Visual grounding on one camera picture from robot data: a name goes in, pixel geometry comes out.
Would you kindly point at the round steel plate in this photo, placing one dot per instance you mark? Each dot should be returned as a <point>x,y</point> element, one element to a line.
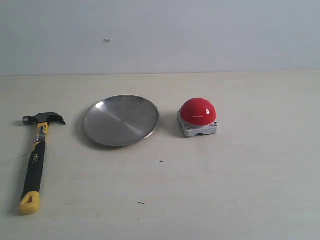
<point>121,120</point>

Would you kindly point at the yellow black claw hammer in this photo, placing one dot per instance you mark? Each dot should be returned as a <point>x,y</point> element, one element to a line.
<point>30,198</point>

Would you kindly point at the red dome button grey base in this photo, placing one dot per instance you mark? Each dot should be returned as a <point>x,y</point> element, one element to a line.
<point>197,116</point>

